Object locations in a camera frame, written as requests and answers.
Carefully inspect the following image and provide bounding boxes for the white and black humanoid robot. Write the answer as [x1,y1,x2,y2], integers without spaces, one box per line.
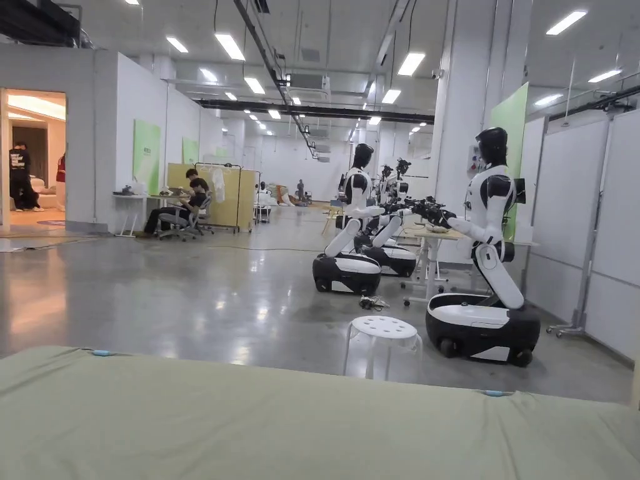
[414,127,542,368]
[361,157,418,278]
[312,143,385,295]

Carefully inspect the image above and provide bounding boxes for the white round plastic stool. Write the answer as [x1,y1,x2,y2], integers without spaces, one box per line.
[342,315,424,381]

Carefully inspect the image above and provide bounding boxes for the wooden top desk white legs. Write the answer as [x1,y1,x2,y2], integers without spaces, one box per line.
[402,226,540,308]

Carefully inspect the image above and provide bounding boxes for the clothes rack with white garment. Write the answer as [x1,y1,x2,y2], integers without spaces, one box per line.
[194,162,244,234]

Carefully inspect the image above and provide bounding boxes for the grey office chair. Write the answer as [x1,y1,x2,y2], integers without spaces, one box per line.
[156,196,215,241]

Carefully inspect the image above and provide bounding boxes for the group of people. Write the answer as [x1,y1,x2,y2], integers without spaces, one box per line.
[144,168,211,237]

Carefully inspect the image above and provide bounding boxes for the white table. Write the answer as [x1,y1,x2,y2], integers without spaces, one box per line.
[112,184,173,237]

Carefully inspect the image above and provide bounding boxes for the bed with pale green sheet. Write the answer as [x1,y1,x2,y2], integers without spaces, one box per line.
[0,344,640,480]

